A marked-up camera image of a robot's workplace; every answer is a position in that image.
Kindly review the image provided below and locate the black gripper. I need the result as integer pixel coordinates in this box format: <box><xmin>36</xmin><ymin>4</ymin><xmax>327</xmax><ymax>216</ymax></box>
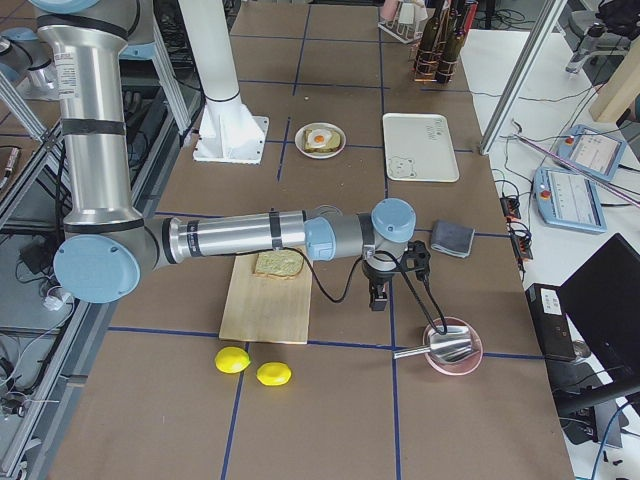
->
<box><xmin>362</xmin><ymin>255</ymin><xmax>397</xmax><ymax>311</ymax></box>

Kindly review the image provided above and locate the bread slice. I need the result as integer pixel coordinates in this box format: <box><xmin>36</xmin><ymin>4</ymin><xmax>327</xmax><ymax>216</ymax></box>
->
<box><xmin>303</xmin><ymin>129</ymin><xmax>342</xmax><ymax>153</ymax></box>
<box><xmin>254</xmin><ymin>250</ymin><xmax>304</xmax><ymax>279</ymax></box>

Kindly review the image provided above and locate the fried egg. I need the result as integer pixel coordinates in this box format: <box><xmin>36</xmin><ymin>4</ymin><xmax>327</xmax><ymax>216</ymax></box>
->
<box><xmin>305</xmin><ymin>128</ymin><xmax>333</xmax><ymax>149</ymax></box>

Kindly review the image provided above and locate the white round plate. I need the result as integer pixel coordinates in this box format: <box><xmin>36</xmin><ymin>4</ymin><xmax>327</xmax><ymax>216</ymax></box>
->
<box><xmin>294</xmin><ymin>122</ymin><xmax>346</xmax><ymax>159</ymax></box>

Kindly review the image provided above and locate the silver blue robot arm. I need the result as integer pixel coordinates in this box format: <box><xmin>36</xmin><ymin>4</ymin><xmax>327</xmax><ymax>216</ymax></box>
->
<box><xmin>35</xmin><ymin>1</ymin><xmax>419</xmax><ymax>310</ymax></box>

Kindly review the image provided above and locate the cream bear tray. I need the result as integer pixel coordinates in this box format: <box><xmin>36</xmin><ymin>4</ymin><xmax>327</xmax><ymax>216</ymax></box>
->
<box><xmin>382</xmin><ymin>113</ymin><xmax>459</xmax><ymax>183</ymax></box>

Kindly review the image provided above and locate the grey folded cloth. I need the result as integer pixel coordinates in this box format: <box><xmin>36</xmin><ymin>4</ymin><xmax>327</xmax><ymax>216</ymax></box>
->
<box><xmin>430</xmin><ymin>220</ymin><xmax>475</xmax><ymax>258</ymax></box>

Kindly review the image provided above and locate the metal scoop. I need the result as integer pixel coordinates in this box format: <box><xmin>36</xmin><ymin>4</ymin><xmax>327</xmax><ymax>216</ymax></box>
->
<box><xmin>393</xmin><ymin>326</ymin><xmax>477</xmax><ymax>364</ymax></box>

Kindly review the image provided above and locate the pink bowl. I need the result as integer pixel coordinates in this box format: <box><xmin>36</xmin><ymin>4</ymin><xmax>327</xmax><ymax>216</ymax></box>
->
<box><xmin>424</xmin><ymin>316</ymin><xmax>484</xmax><ymax>376</ymax></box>

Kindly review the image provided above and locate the wooden cutting board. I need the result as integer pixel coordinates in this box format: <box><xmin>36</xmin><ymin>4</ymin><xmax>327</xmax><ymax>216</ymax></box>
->
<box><xmin>219</xmin><ymin>254</ymin><xmax>312</xmax><ymax>344</ymax></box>

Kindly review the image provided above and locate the yellow lemon right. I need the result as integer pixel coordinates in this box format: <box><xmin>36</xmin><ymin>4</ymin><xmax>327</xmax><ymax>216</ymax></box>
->
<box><xmin>256</xmin><ymin>362</ymin><xmax>292</xmax><ymax>386</ymax></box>

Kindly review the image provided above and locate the yellow lemon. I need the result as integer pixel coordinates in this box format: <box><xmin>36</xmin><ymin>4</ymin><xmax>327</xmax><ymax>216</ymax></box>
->
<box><xmin>256</xmin><ymin>362</ymin><xmax>292</xmax><ymax>386</ymax></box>
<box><xmin>214</xmin><ymin>346</ymin><xmax>251</xmax><ymax>374</ymax></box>

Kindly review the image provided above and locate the yellow lemon left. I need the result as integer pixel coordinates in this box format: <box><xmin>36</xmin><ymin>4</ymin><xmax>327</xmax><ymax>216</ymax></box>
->
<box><xmin>214</xmin><ymin>346</ymin><xmax>251</xmax><ymax>374</ymax></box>

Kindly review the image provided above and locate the blue teach pendant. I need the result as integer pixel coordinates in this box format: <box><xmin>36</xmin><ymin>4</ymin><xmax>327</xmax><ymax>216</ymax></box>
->
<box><xmin>534</xmin><ymin>167</ymin><xmax>607</xmax><ymax>234</ymax></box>
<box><xmin>557</xmin><ymin>124</ymin><xmax>627</xmax><ymax>181</ymax></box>

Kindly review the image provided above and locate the black laptop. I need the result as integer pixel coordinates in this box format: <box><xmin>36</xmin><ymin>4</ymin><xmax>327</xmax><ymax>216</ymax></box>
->
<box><xmin>525</xmin><ymin>233</ymin><xmax>639</xmax><ymax>416</ymax></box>

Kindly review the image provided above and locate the dark wine bottle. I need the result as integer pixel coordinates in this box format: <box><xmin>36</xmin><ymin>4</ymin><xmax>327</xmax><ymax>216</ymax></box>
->
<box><xmin>414</xmin><ymin>0</ymin><xmax>448</xmax><ymax>80</ymax></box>
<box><xmin>435</xmin><ymin>1</ymin><xmax>477</xmax><ymax>84</ymax></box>

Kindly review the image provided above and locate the pink cup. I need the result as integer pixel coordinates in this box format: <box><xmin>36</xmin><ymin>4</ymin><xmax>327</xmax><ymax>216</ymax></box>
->
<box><xmin>380</xmin><ymin>0</ymin><xmax>399</xmax><ymax>21</ymax></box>

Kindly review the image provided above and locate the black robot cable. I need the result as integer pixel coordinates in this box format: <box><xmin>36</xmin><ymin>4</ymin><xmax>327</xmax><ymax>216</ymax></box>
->
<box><xmin>272</xmin><ymin>219</ymin><xmax>451</xmax><ymax>336</ymax></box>

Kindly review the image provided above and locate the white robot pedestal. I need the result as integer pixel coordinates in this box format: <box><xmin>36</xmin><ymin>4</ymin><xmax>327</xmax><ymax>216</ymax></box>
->
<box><xmin>179</xmin><ymin>0</ymin><xmax>269</xmax><ymax>165</ymax></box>

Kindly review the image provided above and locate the copper wire bottle rack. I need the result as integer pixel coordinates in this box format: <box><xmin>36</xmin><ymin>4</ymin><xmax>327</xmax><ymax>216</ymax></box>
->
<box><xmin>413</xmin><ymin>42</ymin><xmax>459</xmax><ymax>84</ymax></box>

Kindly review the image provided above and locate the white wire cup rack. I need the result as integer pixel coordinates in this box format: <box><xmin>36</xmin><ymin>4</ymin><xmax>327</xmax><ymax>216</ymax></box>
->
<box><xmin>378</xmin><ymin>0</ymin><xmax>428</xmax><ymax>44</ymax></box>

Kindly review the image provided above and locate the aluminium frame post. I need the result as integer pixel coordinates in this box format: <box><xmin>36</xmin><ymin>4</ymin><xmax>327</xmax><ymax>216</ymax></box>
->
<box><xmin>479</xmin><ymin>0</ymin><xmax>567</xmax><ymax>155</ymax></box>

